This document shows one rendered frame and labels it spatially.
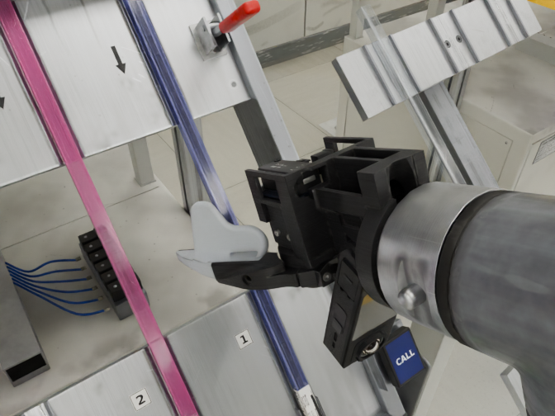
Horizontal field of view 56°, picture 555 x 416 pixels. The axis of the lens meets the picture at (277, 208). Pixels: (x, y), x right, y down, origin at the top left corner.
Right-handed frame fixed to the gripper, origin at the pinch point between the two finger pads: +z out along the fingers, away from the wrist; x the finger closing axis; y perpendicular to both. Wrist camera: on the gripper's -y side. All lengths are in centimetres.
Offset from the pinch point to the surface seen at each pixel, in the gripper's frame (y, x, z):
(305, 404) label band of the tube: -19.7, 0.4, 0.6
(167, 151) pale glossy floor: -17, -47, 171
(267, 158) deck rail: 2.7, -8.0, 10.1
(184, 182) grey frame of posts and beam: -4.5, -10.0, 47.2
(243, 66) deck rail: 12.9, -8.0, 9.4
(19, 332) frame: -13.1, 22.6, 37.2
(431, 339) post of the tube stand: -37, -31, 16
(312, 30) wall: 13, -154, 201
